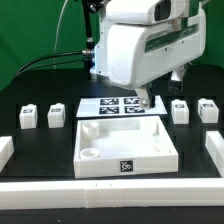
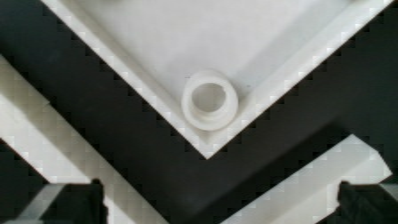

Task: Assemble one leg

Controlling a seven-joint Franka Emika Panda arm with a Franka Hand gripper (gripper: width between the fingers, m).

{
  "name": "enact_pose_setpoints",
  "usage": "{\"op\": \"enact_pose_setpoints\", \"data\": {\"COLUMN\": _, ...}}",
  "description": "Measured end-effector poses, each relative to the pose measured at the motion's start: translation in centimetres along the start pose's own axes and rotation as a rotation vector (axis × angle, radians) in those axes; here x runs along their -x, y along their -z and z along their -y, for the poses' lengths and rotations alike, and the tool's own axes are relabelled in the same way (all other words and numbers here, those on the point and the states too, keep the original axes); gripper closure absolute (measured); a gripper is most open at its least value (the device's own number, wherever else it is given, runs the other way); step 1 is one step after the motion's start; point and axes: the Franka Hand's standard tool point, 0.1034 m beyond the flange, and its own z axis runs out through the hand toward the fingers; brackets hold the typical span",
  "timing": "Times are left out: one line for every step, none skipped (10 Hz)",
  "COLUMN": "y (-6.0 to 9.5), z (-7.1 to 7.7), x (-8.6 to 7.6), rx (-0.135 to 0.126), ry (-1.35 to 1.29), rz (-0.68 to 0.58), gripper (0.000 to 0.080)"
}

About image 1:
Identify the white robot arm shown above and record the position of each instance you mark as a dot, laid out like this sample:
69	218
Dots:
139	13

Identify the white left fence block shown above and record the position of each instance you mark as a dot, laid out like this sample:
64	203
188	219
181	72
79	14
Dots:
6	150

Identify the marker sheet with tags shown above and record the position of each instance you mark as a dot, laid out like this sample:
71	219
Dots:
117	106

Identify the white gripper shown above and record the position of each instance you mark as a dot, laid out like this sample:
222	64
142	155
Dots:
137	55

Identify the white front fence rail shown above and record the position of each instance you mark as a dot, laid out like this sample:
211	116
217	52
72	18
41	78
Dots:
112	193

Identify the black camera pole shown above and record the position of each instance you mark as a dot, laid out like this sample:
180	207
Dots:
89	7

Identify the white square tabletop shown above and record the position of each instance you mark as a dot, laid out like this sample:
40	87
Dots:
123	146

